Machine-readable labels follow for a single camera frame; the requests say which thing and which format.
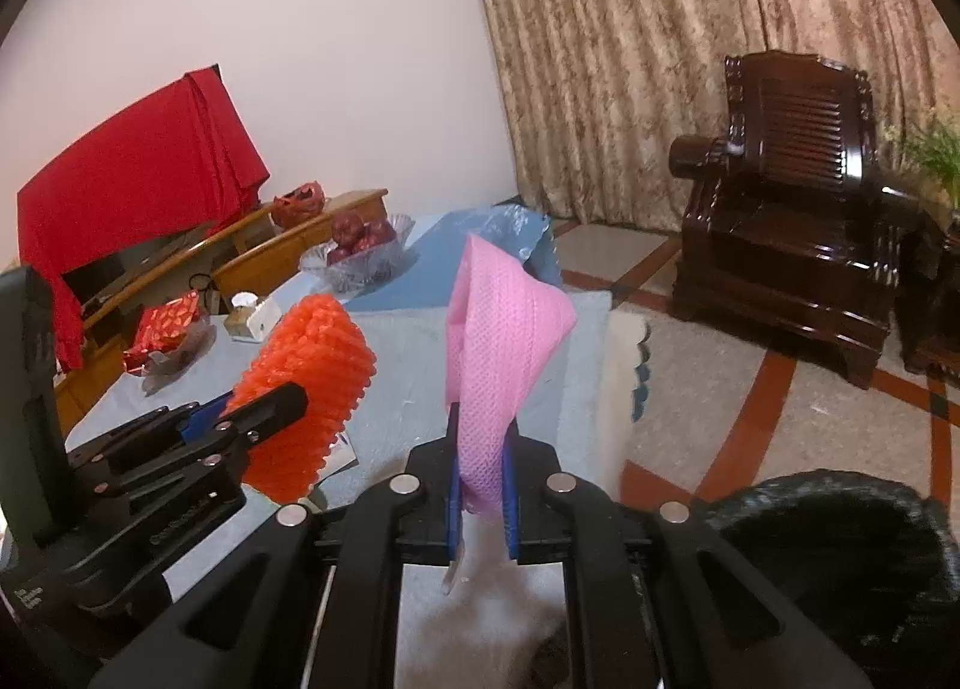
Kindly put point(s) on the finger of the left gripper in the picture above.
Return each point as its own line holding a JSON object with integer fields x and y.
{"x": 204, "y": 417}
{"x": 267, "y": 415}

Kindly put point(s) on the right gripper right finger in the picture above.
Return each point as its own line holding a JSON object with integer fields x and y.
{"x": 657, "y": 599}

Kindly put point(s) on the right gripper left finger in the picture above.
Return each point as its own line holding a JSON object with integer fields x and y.
{"x": 311, "y": 601}

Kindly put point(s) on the orange foam fruit net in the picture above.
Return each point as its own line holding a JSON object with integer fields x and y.
{"x": 317, "y": 346}

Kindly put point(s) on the pink foam fruit net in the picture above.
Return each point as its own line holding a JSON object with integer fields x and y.
{"x": 502, "y": 328}

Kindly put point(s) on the black trash bin bag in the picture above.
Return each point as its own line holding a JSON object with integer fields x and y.
{"x": 872, "y": 562}

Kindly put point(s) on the white toothpaste box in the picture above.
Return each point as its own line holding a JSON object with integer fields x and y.
{"x": 341, "y": 456}

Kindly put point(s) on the red snack packet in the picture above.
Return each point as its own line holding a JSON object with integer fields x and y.
{"x": 163, "y": 329}

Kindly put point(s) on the tissue box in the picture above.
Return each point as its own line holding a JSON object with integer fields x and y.
{"x": 251, "y": 317}

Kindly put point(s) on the glass fruit bowl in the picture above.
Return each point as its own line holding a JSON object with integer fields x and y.
{"x": 361, "y": 272}

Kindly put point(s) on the red apples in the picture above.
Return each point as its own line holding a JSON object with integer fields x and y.
{"x": 352, "y": 235}

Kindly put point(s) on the grey-blue table cloth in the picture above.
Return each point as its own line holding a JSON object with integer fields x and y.
{"x": 419, "y": 573}

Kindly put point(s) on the red cloth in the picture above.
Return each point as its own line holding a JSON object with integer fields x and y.
{"x": 174, "y": 160}

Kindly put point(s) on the dark wooden armchair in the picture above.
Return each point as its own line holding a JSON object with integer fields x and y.
{"x": 790, "y": 223}

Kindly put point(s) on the dark wooden side table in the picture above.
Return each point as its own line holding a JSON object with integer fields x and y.
{"x": 926, "y": 308}

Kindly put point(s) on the patterned beige curtain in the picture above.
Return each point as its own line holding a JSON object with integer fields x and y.
{"x": 596, "y": 90}

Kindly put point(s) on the green potted plant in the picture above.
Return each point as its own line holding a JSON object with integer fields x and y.
{"x": 931, "y": 146}

